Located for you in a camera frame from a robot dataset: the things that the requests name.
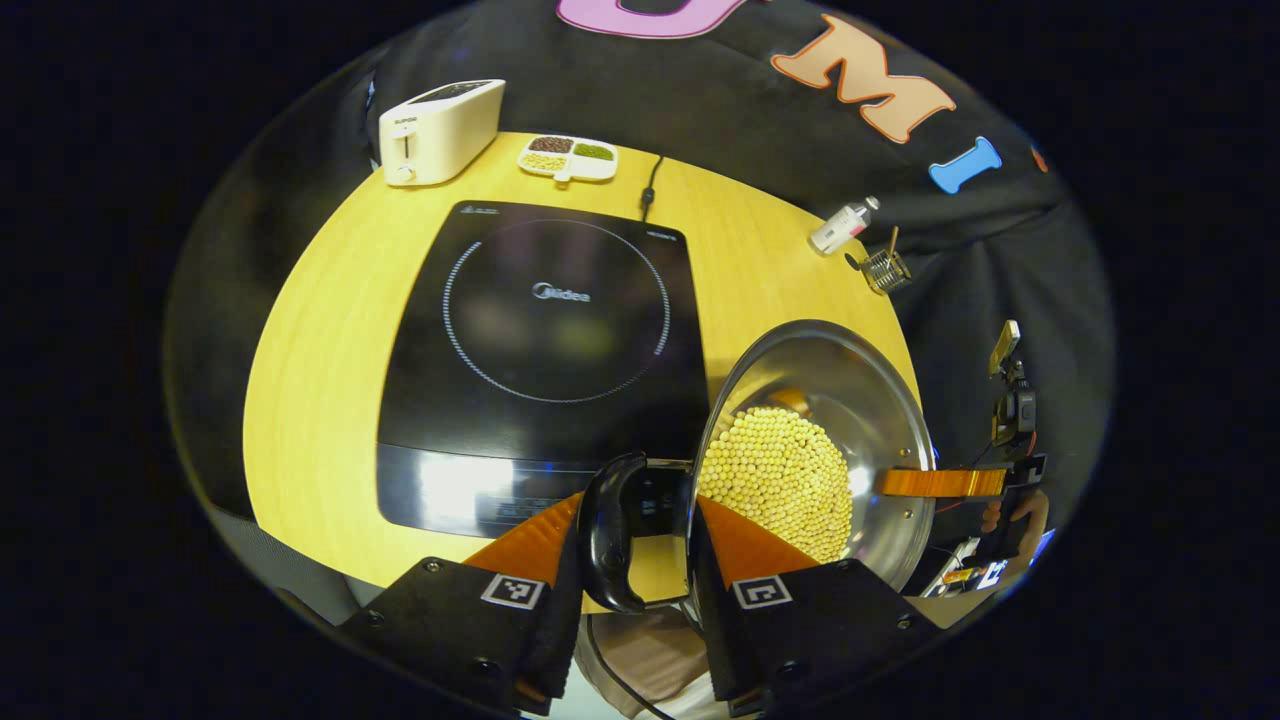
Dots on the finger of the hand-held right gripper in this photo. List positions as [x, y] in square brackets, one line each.
[945, 483]

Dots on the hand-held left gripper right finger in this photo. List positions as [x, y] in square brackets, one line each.
[712, 640]

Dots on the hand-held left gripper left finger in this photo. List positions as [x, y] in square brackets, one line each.
[562, 640]

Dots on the stainless steel pot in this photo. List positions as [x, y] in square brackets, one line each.
[860, 400]

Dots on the pile of yellow soybeans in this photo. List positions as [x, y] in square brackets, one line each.
[780, 480]

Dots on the black induction cooktop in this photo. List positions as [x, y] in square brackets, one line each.
[550, 400]

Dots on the person's light clothing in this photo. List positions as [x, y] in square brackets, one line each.
[650, 650]

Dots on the small colourful box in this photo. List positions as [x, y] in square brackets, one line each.
[975, 578]

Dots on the glass cup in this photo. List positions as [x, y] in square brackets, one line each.
[887, 272]

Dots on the small clear bottle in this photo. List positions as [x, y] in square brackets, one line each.
[840, 228]

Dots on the black backdrop cloth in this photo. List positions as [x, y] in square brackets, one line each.
[700, 110]

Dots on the white divided dish of beans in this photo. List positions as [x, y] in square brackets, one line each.
[565, 158]

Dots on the white toaster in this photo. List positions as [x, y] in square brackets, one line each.
[440, 130]

